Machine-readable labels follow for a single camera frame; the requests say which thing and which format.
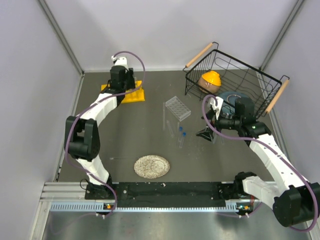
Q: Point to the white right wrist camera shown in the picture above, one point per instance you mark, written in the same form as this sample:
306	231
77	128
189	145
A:
216	105

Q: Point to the black wire basket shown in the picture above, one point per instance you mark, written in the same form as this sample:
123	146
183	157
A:
236	76

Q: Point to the speckled white plate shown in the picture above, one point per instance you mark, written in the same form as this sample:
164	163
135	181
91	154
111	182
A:
151	167

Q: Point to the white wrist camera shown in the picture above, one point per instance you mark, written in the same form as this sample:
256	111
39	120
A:
216	105
120	61

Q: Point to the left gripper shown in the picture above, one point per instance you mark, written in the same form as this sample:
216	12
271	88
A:
129	77

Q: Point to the blue plate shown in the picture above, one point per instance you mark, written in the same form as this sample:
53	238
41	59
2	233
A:
230	98

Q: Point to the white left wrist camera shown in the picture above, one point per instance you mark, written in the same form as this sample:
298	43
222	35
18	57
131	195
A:
120	61

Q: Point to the yellow brown bowl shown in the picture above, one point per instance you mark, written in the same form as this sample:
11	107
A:
210	82

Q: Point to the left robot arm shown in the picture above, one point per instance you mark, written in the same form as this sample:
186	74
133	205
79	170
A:
82	139

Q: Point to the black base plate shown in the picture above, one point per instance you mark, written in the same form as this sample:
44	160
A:
173	194

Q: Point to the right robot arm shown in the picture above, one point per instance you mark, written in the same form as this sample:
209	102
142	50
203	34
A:
293	199

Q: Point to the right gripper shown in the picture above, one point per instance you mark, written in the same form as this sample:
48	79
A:
214	122

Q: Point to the clear plastic tube rack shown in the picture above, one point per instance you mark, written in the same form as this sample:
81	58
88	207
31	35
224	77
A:
178	108

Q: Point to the yellow test tube rack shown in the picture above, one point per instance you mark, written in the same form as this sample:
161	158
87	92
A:
133	97

